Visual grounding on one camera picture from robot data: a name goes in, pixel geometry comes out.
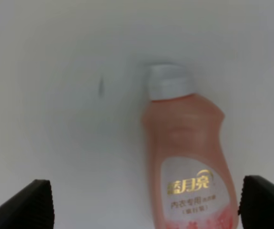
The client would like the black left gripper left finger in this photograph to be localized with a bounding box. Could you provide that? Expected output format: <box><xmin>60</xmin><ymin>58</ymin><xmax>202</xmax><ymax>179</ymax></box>
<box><xmin>0</xmin><ymin>179</ymin><xmax>55</xmax><ymax>229</ymax></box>

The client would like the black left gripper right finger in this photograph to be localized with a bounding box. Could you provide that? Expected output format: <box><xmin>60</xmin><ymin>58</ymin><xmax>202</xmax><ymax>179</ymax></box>
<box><xmin>238</xmin><ymin>175</ymin><xmax>274</xmax><ymax>229</ymax></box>

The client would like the pink detergent bottle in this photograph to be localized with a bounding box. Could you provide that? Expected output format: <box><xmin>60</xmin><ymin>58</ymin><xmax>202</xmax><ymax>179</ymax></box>
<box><xmin>143</xmin><ymin>64</ymin><xmax>239</xmax><ymax>229</ymax></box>

